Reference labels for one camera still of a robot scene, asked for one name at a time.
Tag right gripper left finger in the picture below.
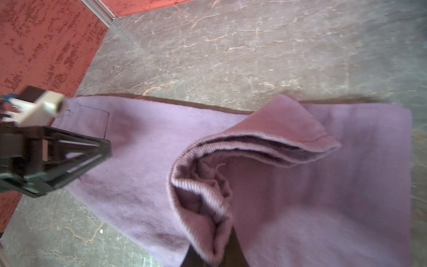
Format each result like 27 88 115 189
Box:
181 245 203 267

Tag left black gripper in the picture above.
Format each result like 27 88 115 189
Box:
1 122 112 197

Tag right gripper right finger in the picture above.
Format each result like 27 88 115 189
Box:
221 228 249 267

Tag purple trousers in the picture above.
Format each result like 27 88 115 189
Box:
53 95 412 267

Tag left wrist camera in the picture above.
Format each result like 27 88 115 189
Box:
1 86 67 127

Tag left aluminium corner post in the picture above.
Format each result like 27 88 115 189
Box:
82 0 116 28

